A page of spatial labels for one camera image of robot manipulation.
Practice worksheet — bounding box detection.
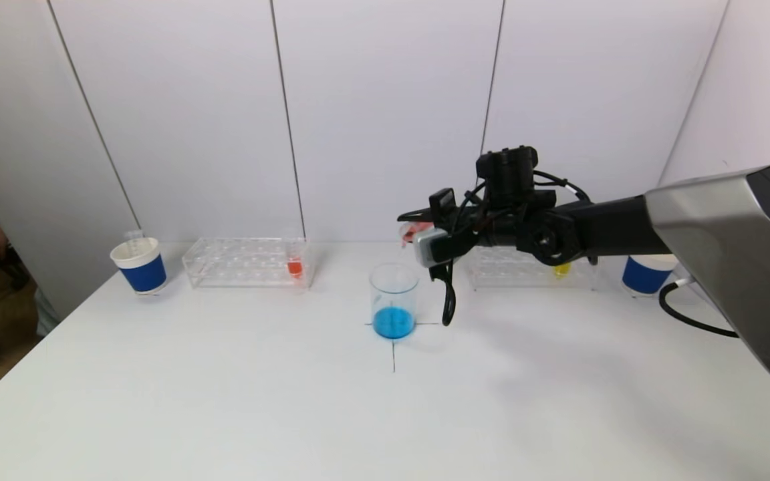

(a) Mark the clear glass beaker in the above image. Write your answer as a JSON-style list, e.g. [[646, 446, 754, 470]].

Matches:
[[369, 265, 419, 340]]

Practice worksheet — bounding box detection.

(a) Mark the blue pigment liquid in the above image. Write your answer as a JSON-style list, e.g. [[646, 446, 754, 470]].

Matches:
[[373, 307, 415, 339]]

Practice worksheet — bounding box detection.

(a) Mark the test tube with orange pigment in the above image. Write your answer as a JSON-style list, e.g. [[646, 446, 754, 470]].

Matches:
[[286, 230, 305, 279], [398, 222, 430, 249]]

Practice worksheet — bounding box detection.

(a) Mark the clear acrylic test tube rack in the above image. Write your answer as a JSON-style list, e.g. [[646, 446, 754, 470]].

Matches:
[[183, 237, 312, 290], [469, 244, 604, 291]]

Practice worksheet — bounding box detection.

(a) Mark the thin black camera cable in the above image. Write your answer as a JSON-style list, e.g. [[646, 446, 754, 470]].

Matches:
[[430, 170, 590, 327]]

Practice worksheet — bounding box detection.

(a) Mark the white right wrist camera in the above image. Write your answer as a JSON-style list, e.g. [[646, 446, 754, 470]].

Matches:
[[414, 227, 457, 268]]

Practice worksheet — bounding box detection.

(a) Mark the paper cup with blue sleeve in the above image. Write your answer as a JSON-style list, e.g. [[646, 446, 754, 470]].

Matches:
[[110, 238, 168, 295], [622, 254, 677, 297]]

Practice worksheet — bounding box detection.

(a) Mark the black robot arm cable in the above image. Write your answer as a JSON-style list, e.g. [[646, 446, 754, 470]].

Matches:
[[658, 281, 740, 339]]

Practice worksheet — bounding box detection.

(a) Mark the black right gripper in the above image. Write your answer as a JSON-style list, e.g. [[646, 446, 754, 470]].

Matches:
[[396, 187, 487, 249]]

